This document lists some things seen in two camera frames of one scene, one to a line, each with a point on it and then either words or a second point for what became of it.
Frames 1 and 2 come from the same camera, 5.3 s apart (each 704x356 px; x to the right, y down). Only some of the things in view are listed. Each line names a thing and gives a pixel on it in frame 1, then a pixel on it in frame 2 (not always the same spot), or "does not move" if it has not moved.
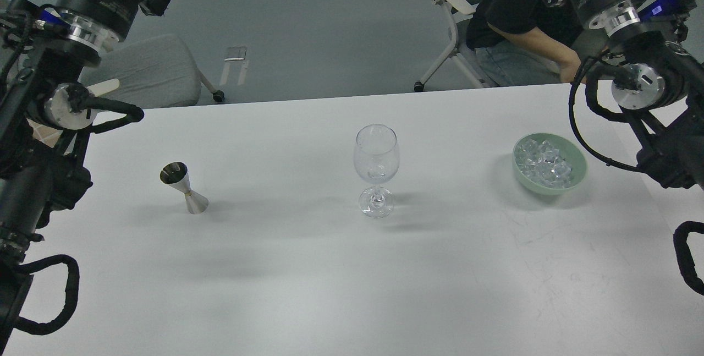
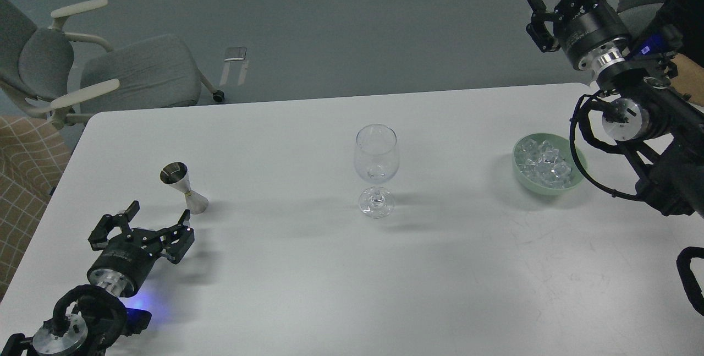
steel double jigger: (175, 174) does not move
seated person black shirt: (521, 39) -> (684, 10)
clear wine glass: (376, 154) does not move
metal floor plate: (236, 53) does not move
